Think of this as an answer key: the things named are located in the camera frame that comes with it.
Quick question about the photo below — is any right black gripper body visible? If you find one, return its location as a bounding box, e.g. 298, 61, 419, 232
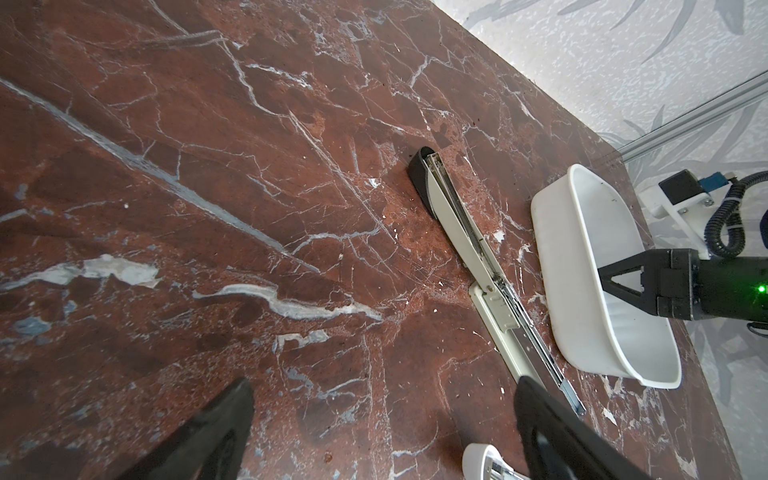
653, 248, 705, 320

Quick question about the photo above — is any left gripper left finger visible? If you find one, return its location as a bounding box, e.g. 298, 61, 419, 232
120, 377, 254, 479

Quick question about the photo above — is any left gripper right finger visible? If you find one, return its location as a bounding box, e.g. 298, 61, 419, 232
514, 376, 649, 480

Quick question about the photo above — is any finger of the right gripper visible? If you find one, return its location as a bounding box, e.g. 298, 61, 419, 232
597, 250, 660, 314

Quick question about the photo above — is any small white stapler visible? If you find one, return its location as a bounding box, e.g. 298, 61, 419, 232
462, 443, 529, 480

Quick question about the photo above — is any large beige black stapler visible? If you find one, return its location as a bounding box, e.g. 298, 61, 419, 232
408, 147, 586, 415

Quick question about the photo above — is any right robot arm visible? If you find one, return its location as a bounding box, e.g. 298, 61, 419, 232
598, 170, 767, 336

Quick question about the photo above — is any white oval tray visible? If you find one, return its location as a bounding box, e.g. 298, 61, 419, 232
531, 164, 682, 390

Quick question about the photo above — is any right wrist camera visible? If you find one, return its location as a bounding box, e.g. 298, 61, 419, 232
638, 169, 736, 260

